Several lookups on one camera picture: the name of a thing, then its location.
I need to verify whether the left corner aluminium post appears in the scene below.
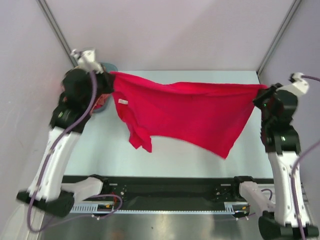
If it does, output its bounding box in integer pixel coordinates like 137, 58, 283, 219
36, 0, 76, 66

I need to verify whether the magenta red t-shirt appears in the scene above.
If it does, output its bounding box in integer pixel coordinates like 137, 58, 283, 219
112, 72, 266, 159

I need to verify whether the blue plastic laundry basket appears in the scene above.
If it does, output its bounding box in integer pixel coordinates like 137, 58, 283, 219
93, 63, 116, 113

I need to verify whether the white slotted cable duct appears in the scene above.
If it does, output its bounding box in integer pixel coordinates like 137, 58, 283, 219
70, 201, 249, 215

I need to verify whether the salmon pink t-shirt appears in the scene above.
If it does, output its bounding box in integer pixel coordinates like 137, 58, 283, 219
62, 93, 111, 113

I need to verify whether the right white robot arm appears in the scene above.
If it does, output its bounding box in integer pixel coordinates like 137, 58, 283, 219
230, 81, 320, 240

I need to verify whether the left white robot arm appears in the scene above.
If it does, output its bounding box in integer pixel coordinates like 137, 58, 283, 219
16, 68, 115, 218

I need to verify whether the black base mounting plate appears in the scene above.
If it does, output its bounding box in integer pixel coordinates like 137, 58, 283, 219
59, 174, 253, 212

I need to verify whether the right corner aluminium post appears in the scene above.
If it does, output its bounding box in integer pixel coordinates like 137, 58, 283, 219
256, 0, 304, 78

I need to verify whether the corner aluminium post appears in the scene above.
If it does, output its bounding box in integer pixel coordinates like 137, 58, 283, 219
36, 0, 76, 66
256, 0, 304, 78

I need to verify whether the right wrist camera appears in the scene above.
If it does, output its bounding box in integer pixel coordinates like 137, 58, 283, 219
283, 72, 310, 98

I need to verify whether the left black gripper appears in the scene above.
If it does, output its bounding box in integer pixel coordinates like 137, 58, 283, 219
82, 63, 115, 110

